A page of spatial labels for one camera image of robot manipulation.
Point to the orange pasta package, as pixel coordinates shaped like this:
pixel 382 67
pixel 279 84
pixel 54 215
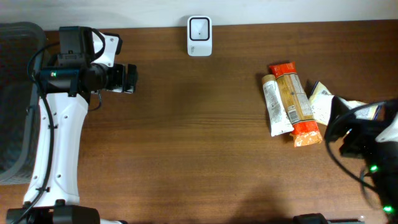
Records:
pixel 296 104

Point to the yellow chip bag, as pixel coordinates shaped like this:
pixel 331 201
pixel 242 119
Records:
pixel 321 100

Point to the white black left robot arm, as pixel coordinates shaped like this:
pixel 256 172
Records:
pixel 44 102

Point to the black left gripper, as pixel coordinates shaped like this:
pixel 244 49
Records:
pixel 119 81

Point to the white barcode scanner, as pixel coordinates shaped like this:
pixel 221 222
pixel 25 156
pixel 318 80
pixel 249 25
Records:
pixel 199 36

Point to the white tube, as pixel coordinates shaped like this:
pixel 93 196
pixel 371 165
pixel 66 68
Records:
pixel 279 120

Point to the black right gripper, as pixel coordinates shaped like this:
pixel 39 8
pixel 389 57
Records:
pixel 360 129

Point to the grey plastic mesh basket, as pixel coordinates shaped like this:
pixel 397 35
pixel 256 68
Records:
pixel 20 115

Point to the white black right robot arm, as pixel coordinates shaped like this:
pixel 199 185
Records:
pixel 375 142

